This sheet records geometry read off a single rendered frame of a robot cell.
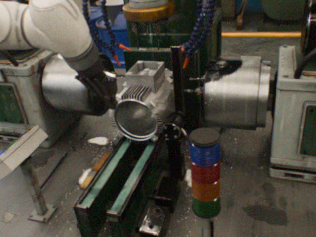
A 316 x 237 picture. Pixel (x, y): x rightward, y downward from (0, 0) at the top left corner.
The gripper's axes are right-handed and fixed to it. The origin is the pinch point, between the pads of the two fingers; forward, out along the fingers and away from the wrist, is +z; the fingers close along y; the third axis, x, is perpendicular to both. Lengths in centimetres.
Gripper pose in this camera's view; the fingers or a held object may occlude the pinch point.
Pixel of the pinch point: (110, 99)
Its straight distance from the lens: 107.5
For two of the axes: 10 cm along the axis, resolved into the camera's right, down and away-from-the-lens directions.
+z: 2.4, 5.0, 8.3
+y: -9.5, -0.8, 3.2
